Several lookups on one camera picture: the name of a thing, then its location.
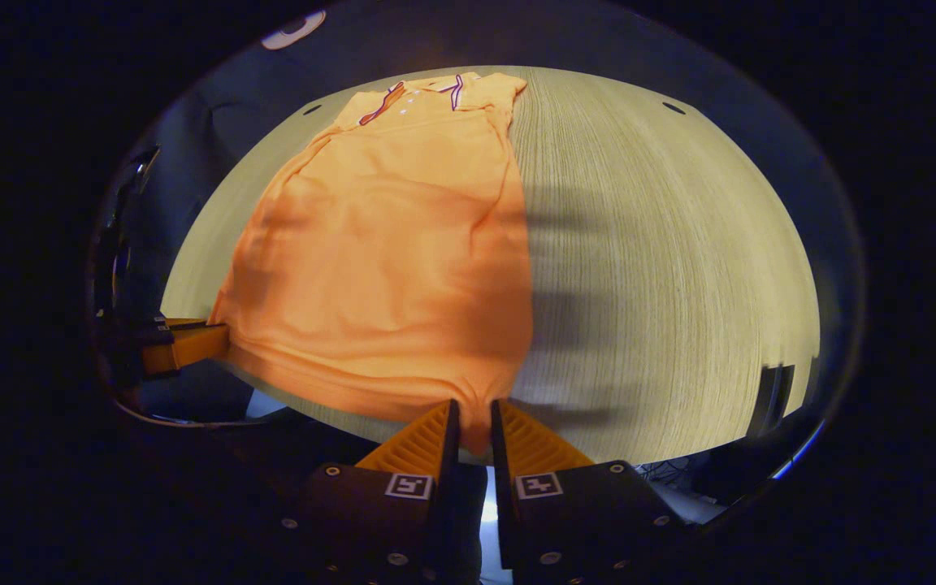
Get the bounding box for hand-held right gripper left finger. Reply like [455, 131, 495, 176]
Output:
[277, 398, 461, 584]

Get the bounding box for orange T-shirt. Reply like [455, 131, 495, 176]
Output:
[208, 71, 534, 456]

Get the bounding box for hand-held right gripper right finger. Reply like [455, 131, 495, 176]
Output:
[491, 398, 688, 584]

